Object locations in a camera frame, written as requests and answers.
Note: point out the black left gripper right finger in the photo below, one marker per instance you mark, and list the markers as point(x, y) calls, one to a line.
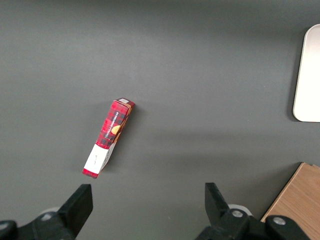
point(225, 225)

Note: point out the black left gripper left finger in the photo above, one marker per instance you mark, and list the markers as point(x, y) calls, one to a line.
point(75, 212)

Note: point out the wooden drawer cabinet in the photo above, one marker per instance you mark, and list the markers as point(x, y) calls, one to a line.
point(297, 197)

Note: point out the red plaid shortbread box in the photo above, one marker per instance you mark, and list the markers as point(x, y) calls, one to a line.
point(112, 125)

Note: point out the beige plastic tray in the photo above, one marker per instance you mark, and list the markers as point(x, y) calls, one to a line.
point(308, 82)

